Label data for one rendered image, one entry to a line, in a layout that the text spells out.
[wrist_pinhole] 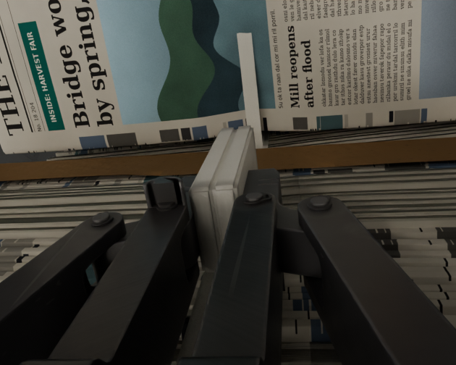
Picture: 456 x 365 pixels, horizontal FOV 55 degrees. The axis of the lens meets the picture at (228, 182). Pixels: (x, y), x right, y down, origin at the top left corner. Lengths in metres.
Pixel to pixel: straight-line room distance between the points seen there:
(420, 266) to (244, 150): 0.07
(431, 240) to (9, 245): 0.18
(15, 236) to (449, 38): 0.26
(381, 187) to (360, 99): 0.09
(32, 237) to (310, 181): 0.13
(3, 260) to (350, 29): 0.22
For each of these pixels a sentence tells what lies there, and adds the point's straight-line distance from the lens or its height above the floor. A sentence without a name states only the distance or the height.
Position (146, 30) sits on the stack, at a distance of 0.30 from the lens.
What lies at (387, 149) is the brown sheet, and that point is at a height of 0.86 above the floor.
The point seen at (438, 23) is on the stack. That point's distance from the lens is 0.29.
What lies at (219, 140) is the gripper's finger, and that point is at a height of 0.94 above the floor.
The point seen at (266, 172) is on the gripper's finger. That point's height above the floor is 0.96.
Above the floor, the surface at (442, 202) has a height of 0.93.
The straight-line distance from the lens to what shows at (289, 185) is 0.22.
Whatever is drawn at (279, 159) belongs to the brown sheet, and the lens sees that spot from 0.26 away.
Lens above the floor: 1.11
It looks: 67 degrees down
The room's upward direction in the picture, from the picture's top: 161 degrees counter-clockwise
